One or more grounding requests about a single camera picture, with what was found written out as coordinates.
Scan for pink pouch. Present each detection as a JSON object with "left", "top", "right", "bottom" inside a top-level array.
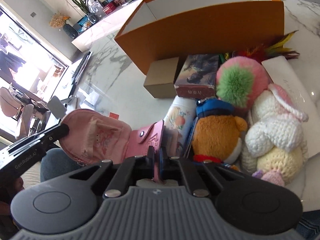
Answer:
[{"left": 58, "top": 108, "right": 166, "bottom": 183}]

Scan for white lotion tube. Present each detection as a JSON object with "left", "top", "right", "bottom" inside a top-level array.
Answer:
[{"left": 164, "top": 96, "right": 196, "bottom": 156}]

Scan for bear plush blue uniform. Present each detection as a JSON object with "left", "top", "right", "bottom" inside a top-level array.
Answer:
[{"left": 184, "top": 98, "right": 248, "bottom": 166}]

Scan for brown cardboard box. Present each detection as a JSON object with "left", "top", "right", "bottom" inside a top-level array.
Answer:
[{"left": 144, "top": 57, "right": 179, "bottom": 99}]

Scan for picture card box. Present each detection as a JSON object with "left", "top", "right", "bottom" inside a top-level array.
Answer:
[{"left": 174, "top": 54, "right": 220, "bottom": 99}]

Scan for crocheted white bunny doll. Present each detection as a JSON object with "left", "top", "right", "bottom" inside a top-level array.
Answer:
[{"left": 240, "top": 83, "right": 309, "bottom": 186}]

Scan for pink green fluffy ball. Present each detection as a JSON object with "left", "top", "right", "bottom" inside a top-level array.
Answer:
[{"left": 216, "top": 56, "right": 269, "bottom": 112}]

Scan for white phone stand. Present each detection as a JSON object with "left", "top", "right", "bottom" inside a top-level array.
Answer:
[{"left": 47, "top": 84, "right": 101, "bottom": 120}]

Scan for black remote control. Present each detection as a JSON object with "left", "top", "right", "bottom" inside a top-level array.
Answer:
[{"left": 72, "top": 51, "right": 92, "bottom": 85}]

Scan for dark vase dried flowers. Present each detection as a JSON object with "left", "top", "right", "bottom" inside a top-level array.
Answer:
[{"left": 49, "top": 12, "right": 78, "bottom": 39}]

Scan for glass vase green plant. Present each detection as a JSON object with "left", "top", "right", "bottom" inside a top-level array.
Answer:
[{"left": 71, "top": 0, "right": 99, "bottom": 25}]

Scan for red gift box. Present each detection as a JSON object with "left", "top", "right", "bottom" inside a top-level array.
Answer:
[{"left": 103, "top": 2, "right": 117, "bottom": 15}]

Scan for white long box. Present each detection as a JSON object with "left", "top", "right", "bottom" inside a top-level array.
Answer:
[{"left": 260, "top": 55, "right": 320, "bottom": 205}]

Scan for colourful feather toy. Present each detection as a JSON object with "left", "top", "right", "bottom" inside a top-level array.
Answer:
[{"left": 220, "top": 30, "right": 300, "bottom": 63}]

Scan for orange cardboard box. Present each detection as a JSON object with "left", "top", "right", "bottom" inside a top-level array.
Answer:
[{"left": 115, "top": 0, "right": 285, "bottom": 73}]

